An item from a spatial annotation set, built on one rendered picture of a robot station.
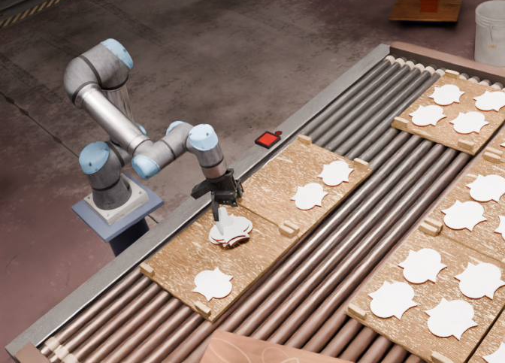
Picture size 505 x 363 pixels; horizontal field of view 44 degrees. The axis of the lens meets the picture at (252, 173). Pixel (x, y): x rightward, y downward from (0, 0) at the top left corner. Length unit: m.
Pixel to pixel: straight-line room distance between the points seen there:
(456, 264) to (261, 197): 0.71
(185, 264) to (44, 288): 1.61
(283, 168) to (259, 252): 0.42
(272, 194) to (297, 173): 0.14
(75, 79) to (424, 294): 1.22
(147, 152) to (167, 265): 0.44
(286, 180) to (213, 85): 2.50
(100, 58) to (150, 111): 2.57
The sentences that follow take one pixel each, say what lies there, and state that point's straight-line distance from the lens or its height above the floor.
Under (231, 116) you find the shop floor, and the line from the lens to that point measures 4.31.
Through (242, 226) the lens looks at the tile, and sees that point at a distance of 2.07.
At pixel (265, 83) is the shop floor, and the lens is 4.60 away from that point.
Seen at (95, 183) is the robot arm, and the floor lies 1.04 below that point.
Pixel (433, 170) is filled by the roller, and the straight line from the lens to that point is 2.30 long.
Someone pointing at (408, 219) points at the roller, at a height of 0.92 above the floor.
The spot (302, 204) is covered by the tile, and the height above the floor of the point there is 0.95.
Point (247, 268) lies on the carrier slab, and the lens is 1.99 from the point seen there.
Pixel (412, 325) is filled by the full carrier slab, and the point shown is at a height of 0.94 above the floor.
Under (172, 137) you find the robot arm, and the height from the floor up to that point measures 1.38.
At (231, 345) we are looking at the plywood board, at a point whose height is 1.04.
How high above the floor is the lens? 2.42
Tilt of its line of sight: 40 degrees down
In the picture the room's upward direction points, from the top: 11 degrees counter-clockwise
